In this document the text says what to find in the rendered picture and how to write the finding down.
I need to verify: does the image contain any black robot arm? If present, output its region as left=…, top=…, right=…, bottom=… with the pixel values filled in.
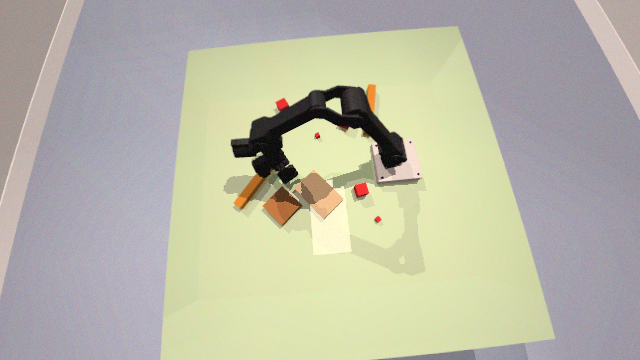
left=231, top=86, right=407, bottom=178

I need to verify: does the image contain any orange flat bar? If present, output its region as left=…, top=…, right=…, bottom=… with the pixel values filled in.
left=363, top=84, right=376, bottom=136
left=234, top=173, right=268, bottom=209

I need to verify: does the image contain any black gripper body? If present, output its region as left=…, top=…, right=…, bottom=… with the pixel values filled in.
left=265, top=148, right=298, bottom=184

